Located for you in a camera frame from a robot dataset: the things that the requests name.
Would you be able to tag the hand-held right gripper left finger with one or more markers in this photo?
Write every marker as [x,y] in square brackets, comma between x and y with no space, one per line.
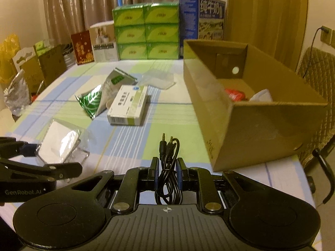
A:
[128,185]

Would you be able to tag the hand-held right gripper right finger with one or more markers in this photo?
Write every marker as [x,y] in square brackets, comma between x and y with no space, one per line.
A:
[206,188]

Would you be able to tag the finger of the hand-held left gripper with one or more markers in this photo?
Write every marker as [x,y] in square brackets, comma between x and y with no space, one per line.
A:
[28,149]
[52,171]

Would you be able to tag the white pad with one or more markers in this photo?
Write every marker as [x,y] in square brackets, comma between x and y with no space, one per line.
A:
[60,141]

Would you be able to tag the brown cardboard box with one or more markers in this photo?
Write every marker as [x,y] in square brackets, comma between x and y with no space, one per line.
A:
[256,133]

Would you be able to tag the white medicine box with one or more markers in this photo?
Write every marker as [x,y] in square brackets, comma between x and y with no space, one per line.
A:
[128,104]

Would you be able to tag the red packet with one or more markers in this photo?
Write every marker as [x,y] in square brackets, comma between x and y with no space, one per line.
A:
[235,95]

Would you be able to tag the silver foil pouch green label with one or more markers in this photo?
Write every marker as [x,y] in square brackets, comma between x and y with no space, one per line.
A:
[115,81]

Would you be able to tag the white power adapter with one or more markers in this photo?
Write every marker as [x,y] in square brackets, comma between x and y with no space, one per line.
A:
[261,96]

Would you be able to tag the clear plastic box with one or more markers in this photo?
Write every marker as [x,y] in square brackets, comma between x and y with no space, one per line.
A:
[159,79]

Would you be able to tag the clear plastic bag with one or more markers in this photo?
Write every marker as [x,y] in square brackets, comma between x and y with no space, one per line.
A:
[15,96]

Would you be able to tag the small brown carton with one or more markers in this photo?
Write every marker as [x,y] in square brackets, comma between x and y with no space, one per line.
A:
[34,75]

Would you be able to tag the tall brown carton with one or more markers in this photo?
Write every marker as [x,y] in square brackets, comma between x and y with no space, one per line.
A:
[52,62]

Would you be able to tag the white cut-out cardboard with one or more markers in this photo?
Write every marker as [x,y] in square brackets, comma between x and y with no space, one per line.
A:
[24,57]

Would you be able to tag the yellow plastic bag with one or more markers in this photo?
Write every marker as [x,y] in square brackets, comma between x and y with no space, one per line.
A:
[9,57]

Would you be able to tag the green tissue packs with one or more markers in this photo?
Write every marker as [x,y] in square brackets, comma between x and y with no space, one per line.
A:
[43,45]

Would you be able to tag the red gift box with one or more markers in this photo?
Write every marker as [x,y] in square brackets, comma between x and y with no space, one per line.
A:
[81,48]

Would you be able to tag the white product box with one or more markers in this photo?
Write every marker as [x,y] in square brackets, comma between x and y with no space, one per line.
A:
[104,43]

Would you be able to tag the stack of green tissue boxes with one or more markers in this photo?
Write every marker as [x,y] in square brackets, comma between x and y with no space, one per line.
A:
[146,31]

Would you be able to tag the beige curtains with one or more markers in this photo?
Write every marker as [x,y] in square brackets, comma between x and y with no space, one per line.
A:
[86,2]

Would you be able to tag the quilted chair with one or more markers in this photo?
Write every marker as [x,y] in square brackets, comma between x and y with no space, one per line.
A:
[319,70]

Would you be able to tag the blue milk carton box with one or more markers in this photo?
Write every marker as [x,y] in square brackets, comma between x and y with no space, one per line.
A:
[204,18]

